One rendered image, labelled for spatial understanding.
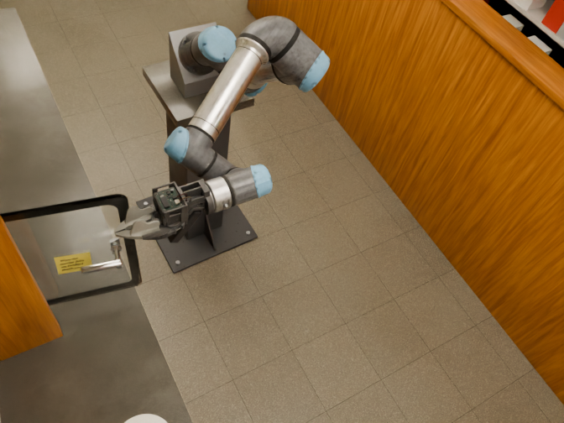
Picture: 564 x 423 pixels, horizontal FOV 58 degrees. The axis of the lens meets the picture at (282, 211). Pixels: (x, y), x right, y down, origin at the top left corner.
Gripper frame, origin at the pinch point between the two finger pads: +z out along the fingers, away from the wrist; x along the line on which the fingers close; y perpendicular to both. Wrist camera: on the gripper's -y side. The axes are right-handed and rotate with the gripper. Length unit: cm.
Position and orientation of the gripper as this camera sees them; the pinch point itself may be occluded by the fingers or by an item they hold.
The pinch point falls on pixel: (121, 233)
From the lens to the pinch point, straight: 113.3
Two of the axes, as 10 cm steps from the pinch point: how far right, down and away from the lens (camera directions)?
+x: 4.8, 7.5, -4.5
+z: -8.6, 3.3, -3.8
